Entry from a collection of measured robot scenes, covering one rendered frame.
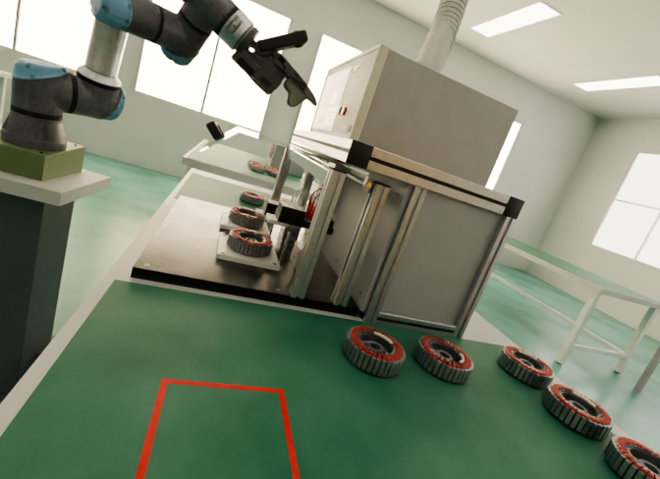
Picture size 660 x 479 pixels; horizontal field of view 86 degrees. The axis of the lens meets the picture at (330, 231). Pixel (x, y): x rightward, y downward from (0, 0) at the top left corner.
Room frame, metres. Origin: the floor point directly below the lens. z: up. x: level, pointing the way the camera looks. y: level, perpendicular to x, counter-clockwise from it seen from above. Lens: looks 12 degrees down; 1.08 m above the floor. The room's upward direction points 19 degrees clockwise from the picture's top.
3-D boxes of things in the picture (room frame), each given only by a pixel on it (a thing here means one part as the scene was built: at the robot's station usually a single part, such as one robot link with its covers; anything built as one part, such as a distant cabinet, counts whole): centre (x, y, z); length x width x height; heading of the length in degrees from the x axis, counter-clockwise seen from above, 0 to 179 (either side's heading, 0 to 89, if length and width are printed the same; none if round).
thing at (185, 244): (0.97, 0.21, 0.76); 0.64 x 0.47 x 0.02; 20
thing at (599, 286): (3.93, -2.27, 0.38); 2.10 x 0.90 x 0.75; 20
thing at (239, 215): (1.08, 0.26, 0.80); 0.11 x 0.11 x 0.04
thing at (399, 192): (1.05, -0.02, 0.92); 0.66 x 0.01 x 0.30; 20
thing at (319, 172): (1.00, 0.13, 1.03); 0.62 x 0.01 x 0.03; 20
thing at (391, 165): (1.07, -0.08, 1.09); 0.68 x 0.44 x 0.05; 20
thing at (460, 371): (0.65, -0.30, 0.77); 0.11 x 0.11 x 0.04
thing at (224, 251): (0.85, 0.18, 0.78); 0.15 x 0.15 x 0.01; 20
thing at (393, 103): (1.06, -0.08, 1.22); 0.44 x 0.39 x 0.20; 20
